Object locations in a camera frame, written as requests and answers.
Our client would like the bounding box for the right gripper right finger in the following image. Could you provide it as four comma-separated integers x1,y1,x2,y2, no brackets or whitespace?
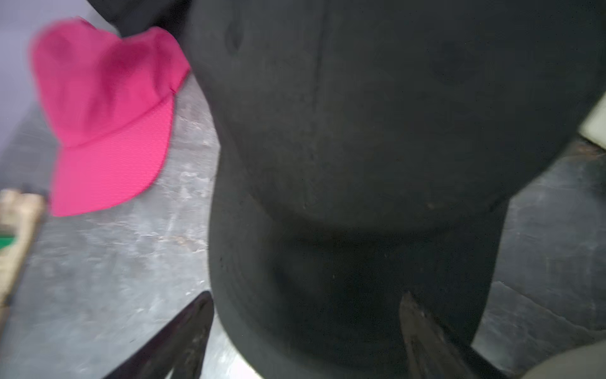
399,292,506,378

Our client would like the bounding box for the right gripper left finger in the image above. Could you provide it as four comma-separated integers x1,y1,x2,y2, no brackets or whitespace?
106,291,215,379

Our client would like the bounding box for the plain black cap front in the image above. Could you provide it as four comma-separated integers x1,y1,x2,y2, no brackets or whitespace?
92,0,605,378

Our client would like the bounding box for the beige cap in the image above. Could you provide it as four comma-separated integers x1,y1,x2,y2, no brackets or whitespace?
1,189,46,329

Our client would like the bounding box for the pink cap left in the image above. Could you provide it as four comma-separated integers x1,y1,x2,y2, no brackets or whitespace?
30,18,190,217

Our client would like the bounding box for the cream Colorado cap middle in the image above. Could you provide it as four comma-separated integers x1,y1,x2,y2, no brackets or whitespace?
579,94,606,150

